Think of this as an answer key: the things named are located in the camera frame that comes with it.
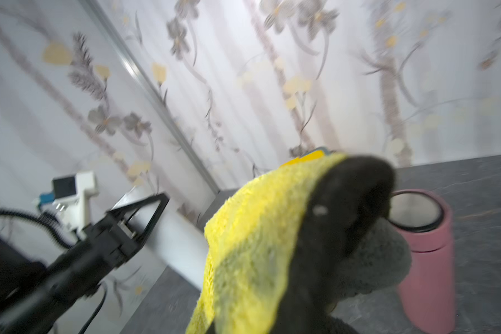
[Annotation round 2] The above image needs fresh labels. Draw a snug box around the yellow storage box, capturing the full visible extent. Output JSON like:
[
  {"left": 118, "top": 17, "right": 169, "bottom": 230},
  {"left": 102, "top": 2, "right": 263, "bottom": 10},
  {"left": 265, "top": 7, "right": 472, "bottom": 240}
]
[{"left": 282, "top": 147, "right": 331, "bottom": 167}]

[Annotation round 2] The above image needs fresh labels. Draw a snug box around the pink thermos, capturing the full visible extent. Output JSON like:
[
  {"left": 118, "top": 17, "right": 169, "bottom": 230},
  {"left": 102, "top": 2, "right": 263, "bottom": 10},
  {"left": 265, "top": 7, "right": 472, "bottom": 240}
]
[{"left": 388, "top": 189, "right": 456, "bottom": 333}]

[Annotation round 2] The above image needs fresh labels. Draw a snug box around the white thermos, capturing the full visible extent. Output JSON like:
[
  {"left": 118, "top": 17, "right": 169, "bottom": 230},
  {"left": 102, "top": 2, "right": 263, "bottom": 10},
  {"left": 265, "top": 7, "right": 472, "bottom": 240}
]
[{"left": 128, "top": 187, "right": 208, "bottom": 290}]

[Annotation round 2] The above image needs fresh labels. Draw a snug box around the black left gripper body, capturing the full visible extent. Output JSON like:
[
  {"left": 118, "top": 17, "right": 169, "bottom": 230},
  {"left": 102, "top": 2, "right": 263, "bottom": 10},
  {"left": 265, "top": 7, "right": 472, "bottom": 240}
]
[{"left": 54, "top": 217, "right": 146, "bottom": 284}]

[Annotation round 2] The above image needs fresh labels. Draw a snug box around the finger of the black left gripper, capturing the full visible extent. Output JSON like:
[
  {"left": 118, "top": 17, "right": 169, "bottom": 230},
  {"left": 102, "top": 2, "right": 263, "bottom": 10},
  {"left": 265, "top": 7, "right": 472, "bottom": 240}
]
[{"left": 108, "top": 193, "right": 170, "bottom": 246}]

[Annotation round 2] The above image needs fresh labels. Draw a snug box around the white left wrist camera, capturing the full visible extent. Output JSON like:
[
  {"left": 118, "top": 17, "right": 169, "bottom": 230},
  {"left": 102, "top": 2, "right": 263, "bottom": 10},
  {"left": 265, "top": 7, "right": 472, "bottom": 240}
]
[{"left": 34, "top": 171, "right": 100, "bottom": 239}]

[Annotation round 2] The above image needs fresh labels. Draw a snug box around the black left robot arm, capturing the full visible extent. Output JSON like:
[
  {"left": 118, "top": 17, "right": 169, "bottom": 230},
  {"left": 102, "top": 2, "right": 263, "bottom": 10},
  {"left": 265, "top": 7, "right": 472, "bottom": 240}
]
[{"left": 0, "top": 193, "right": 169, "bottom": 333}]

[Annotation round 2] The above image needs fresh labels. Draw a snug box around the yellow grey cleaning cloth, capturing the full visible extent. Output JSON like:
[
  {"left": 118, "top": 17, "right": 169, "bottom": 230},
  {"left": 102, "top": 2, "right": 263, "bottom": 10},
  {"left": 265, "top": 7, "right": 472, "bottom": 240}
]
[{"left": 186, "top": 153, "right": 411, "bottom": 333}]

